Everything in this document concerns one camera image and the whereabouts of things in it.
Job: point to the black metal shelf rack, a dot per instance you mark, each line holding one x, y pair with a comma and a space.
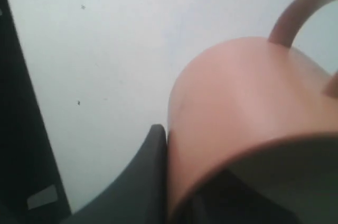
31, 187

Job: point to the pink mug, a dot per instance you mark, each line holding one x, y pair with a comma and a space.
242, 96

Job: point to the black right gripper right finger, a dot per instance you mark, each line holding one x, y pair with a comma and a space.
225, 198

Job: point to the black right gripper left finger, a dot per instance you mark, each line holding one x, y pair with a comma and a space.
138, 194

